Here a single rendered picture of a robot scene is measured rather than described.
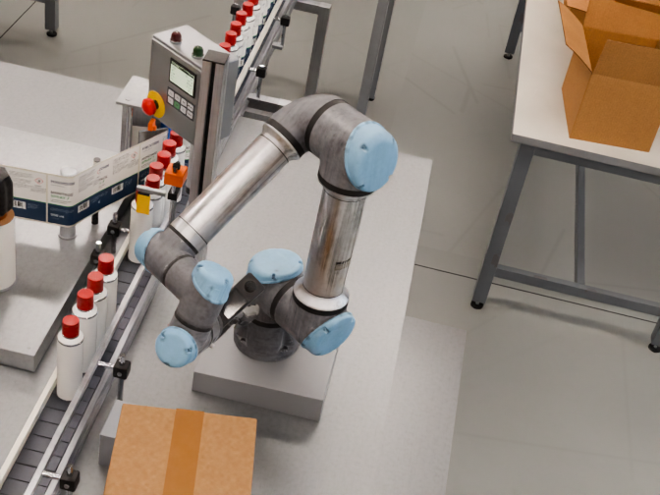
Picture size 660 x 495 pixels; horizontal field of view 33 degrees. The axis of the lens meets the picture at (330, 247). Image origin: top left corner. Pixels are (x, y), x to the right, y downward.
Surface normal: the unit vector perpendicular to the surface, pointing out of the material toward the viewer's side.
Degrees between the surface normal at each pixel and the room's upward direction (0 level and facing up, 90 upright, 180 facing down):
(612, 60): 100
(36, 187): 90
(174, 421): 0
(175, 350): 69
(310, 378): 3
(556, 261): 0
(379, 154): 82
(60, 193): 90
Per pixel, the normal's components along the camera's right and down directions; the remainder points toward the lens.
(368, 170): 0.68, 0.42
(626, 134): -0.08, 0.61
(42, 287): 0.16, -0.78
